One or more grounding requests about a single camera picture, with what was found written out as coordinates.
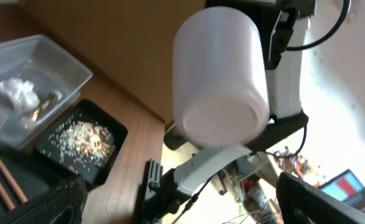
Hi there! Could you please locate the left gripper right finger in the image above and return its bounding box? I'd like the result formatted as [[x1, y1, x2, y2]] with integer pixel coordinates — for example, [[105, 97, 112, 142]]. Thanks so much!
[[276, 172, 365, 224]]

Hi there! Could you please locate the food scraps and rice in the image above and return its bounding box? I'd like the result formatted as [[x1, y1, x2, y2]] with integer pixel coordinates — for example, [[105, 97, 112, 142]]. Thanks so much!
[[39, 121, 115, 168]]

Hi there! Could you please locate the gold snack wrapper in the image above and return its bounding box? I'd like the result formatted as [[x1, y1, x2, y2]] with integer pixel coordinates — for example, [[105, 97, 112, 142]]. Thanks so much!
[[27, 90, 63, 121]]

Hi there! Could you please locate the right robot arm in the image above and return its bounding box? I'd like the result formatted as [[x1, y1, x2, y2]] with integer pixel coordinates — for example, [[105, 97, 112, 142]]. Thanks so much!
[[137, 1, 309, 223]]

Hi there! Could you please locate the pink cup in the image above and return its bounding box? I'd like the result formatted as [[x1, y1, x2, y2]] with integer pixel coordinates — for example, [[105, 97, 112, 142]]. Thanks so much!
[[172, 6, 270, 147]]

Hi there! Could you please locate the wooden chopstick right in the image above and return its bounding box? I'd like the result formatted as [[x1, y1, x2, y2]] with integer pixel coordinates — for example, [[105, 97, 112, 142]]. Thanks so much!
[[0, 158, 28, 203]]

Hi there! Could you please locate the round black tray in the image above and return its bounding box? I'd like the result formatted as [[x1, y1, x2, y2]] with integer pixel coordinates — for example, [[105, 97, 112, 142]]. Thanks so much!
[[0, 151, 64, 220]]

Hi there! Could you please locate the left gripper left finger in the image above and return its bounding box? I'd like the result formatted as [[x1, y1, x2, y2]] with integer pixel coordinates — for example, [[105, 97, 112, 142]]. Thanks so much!
[[0, 174, 88, 224]]

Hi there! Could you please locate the white tissue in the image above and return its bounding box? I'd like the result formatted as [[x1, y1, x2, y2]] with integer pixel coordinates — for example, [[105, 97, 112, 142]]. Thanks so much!
[[0, 77, 40, 113]]

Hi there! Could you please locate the black rectangular tray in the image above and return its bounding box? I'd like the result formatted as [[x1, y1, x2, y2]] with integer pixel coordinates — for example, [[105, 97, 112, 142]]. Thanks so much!
[[33, 99, 128, 190]]

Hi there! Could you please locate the clear plastic bin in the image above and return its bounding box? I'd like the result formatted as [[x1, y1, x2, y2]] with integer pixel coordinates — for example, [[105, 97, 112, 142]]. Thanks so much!
[[0, 35, 93, 149]]

